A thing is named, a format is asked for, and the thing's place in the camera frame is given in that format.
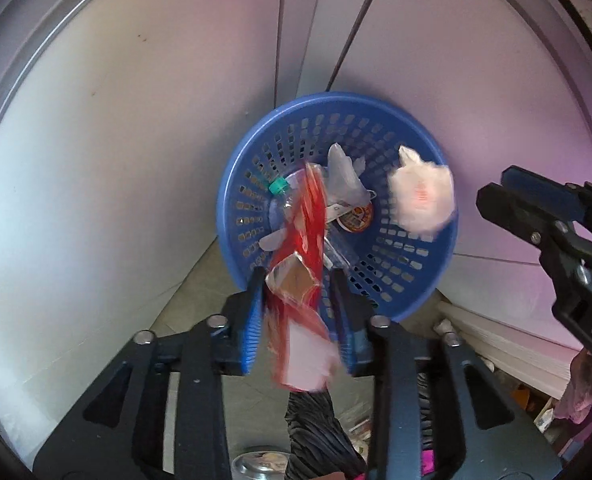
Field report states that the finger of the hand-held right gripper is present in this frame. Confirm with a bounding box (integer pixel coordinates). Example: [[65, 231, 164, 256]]
[[476, 182, 572, 253], [501, 165, 589, 223]]

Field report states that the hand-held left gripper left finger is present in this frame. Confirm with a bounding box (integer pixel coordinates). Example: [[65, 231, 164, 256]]
[[33, 266, 267, 480]]

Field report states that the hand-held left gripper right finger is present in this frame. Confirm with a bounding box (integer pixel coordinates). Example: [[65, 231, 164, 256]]
[[328, 267, 563, 480]]

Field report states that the blue plastic basket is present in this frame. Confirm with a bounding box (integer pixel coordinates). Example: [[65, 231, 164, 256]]
[[217, 91, 460, 324]]

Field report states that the pale pink plastic bag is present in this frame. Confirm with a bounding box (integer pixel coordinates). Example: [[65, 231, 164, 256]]
[[387, 145, 458, 235]]

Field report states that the red snack wrapper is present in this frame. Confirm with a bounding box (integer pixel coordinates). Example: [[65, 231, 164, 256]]
[[265, 161, 345, 394]]

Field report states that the round orange cup lid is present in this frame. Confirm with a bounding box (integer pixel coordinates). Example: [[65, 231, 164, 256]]
[[336, 202, 375, 234]]

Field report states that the pink cloth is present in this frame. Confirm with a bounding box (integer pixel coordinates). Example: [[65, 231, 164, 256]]
[[553, 346, 592, 425]]

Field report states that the clear plastic bottle green cap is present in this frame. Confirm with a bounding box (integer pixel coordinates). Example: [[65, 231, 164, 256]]
[[268, 177, 361, 268]]

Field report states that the metal can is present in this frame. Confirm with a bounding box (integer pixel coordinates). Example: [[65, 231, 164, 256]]
[[231, 446, 293, 480]]

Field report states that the grey plastic bag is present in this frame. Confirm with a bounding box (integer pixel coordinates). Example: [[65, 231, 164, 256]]
[[327, 143, 377, 209]]

